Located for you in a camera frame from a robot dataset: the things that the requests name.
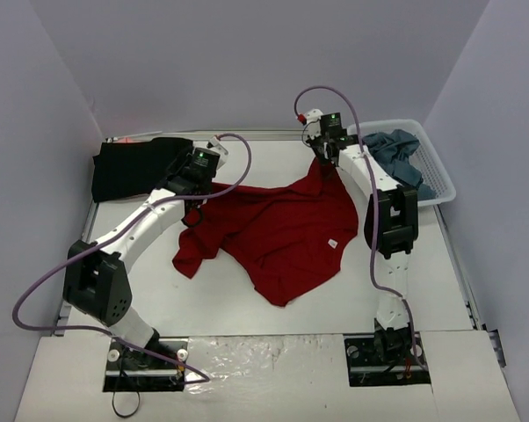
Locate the blue-grey t-shirt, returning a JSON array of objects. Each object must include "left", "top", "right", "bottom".
[{"left": 362, "top": 129, "right": 436, "bottom": 201}]

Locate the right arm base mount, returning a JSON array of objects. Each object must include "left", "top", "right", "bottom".
[{"left": 344, "top": 334, "right": 431, "bottom": 388}]

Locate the pink folded t-shirt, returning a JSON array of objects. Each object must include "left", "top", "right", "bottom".
[{"left": 112, "top": 137, "right": 136, "bottom": 144}]

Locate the black folded t-shirt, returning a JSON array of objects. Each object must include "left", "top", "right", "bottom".
[{"left": 91, "top": 136, "right": 193, "bottom": 203}]

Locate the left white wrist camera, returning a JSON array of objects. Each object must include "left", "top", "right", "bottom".
[{"left": 207, "top": 135, "right": 229, "bottom": 170}]

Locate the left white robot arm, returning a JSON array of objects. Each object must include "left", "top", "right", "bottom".
[{"left": 62, "top": 145, "right": 228, "bottom": 367}]

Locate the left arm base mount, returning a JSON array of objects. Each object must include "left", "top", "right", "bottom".
[{"left": 103, "top": 341, "right": 185, "bottom": 393}]

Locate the white plastic basket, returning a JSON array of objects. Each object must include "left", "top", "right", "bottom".
[{"left": 347, "top": 119, "right": 456, "bottom": 207}]

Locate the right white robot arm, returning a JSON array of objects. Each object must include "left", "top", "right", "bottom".
[{"left": 297, "top": 109, "right": 418, "bottom": 363}]

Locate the red t-shirt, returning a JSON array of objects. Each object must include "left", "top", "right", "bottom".
[{"left": 172, "top": 160, "right": 359, "bottom": 307}]

